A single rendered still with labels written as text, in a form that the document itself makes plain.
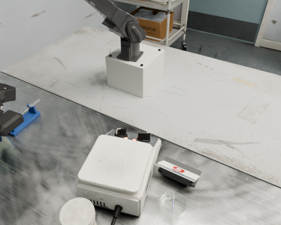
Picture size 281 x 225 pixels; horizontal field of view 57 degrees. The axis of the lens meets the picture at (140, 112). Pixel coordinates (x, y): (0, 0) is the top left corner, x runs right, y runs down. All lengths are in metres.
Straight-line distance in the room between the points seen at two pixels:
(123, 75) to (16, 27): 1.39
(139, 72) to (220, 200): 0.40
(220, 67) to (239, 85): 0.12
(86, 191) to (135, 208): 0.10
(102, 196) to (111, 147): 0.10
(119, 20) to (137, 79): 0.18
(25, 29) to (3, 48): 0.22
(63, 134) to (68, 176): 0.14
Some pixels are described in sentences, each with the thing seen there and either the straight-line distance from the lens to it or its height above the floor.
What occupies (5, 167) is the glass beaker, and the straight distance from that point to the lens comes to 0.68.
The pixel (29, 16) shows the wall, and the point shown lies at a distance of 2.15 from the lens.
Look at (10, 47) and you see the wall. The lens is 2.09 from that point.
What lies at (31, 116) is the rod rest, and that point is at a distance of 0.79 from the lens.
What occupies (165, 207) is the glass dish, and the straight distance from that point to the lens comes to 0.56.
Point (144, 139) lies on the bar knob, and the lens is 0.60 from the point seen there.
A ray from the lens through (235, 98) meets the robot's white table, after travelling 0.86.
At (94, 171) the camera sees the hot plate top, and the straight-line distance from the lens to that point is 0.51.
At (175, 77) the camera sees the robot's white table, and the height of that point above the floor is 0.90.
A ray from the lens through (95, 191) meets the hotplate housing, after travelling 0.51.
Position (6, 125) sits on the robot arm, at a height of 1.01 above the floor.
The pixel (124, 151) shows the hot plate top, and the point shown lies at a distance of 0.53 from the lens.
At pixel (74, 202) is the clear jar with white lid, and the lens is 0.49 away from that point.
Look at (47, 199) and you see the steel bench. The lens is 0.60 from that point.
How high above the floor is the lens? 1.39
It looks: 40 degrees down
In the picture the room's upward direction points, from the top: straight up
